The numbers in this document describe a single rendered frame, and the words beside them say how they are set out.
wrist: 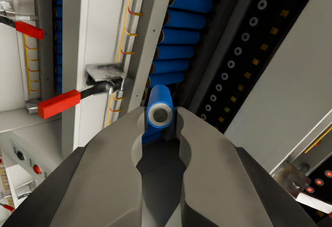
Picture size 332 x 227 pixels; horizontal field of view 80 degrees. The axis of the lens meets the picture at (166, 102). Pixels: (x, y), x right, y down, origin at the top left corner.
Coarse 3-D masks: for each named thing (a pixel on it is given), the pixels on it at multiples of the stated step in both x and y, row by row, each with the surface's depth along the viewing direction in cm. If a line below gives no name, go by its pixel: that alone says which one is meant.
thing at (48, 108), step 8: (104, 80) 21; (88, 88) 19; (96, 88) 20; (104, 88) 21; (112, 88) 20; (56, 96) 16; (64, 96) 17; (72, 96) 17; (80, 96) 18; (40, 104) 15; (48, 104) 16; (56, 104) 16; (64, 104) 17; (72, 104) 18; (40, 112) 16; (48, 112) 16; (56, 112) 16
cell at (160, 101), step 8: (152, 88) 18; (160, 88) 16; (152, 96) 14; (160, 96) 13; (168, 96) 14; (152, 104) 12; (160, 104) 12; (168, 104) 12; (152, 112) 12; (160, 112) 12; (168, 112) 13; (152, 120) 13; (160, 120) 12; (168, 120) 13
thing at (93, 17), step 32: (64, 0) 19; (96, 0) 17; (64, 32) 21; (96, 32) 19; (224, 32) 28; (64, 64) 23; (96, 96) 24; (64, 128) 28; (96, 128) 27; (160, 160) 38
